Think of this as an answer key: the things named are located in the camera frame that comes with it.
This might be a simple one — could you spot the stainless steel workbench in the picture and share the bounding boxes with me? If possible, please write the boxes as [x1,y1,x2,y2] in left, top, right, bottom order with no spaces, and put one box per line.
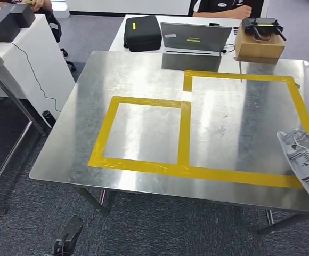
[29,50,309,236]

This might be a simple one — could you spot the white office desk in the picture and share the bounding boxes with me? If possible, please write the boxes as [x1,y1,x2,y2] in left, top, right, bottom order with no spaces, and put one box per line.
[0,14,75,129]

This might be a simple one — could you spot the grey plastic wheel hubcap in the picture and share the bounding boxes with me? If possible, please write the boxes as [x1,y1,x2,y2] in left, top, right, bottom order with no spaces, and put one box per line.
[277,129,309,215]

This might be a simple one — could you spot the black zip carry case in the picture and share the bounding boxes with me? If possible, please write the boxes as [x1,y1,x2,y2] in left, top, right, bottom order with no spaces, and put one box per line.
[123,15,163,53]

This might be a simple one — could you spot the person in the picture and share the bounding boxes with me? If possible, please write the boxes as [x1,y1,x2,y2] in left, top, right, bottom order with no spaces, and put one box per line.
[188,0,264,20]
[0,0,53,13]

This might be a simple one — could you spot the dark left robot hand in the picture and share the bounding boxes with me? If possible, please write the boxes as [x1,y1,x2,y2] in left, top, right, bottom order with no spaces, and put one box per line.
[52,215,84,256]

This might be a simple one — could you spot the thin black cable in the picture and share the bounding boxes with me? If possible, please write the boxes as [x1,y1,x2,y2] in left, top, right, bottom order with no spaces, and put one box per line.
[9,42,62,114]

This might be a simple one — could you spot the brown cardboard box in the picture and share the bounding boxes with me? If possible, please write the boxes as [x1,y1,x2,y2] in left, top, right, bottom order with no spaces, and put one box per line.
[234,23,286,65]

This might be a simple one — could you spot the black router with antennas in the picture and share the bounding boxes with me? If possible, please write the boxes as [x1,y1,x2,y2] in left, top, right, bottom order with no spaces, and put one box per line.
[241,17,287,42]

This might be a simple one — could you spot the grey laptop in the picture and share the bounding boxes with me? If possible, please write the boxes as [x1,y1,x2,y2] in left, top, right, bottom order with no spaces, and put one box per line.
[160,22,233,57]

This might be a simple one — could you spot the small black box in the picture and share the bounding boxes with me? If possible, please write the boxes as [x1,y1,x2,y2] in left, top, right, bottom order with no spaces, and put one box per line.
[9,3,36,28]

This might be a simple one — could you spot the black office chair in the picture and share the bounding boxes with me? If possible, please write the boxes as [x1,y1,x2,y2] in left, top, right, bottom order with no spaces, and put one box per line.
[43,10,78,73]

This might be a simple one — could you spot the black bottle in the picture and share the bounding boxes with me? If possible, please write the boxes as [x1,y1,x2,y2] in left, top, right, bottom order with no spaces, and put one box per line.
[42,110,57,129]

